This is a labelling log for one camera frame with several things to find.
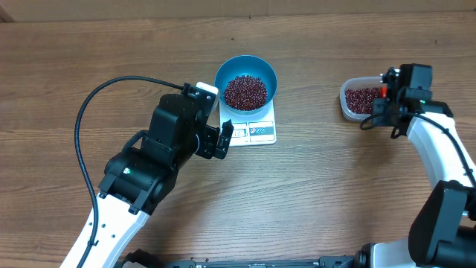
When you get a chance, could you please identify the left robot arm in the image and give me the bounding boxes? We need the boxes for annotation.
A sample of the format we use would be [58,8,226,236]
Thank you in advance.
[62,82,234,267]

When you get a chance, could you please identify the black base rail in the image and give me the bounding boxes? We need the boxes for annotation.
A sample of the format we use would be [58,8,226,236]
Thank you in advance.
[113,249,354,268]

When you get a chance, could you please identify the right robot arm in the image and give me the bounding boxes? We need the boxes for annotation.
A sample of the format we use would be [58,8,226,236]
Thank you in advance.
[348,63,475,267]

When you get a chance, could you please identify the teal plastic bowl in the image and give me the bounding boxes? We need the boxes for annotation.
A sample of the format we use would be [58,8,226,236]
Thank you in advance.
[214,55,278,113]

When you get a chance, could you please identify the red beans in bowl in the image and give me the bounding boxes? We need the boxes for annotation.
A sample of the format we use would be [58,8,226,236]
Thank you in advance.
[223,75,268,111]

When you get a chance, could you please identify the white digital kitchen scale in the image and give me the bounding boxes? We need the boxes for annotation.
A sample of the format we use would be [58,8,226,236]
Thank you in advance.
[219,100,277,147]

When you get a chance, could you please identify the red adzuki beans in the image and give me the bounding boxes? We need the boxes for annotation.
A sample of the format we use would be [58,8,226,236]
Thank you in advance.
[344,87,381,114]

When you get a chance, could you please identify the red scoop with blue handle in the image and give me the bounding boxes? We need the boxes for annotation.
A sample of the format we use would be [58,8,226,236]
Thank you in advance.
[379,86,387,99]

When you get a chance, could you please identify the clear plastic container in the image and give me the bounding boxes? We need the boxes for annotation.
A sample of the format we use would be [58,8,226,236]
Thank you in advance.
[339,77,385,122]

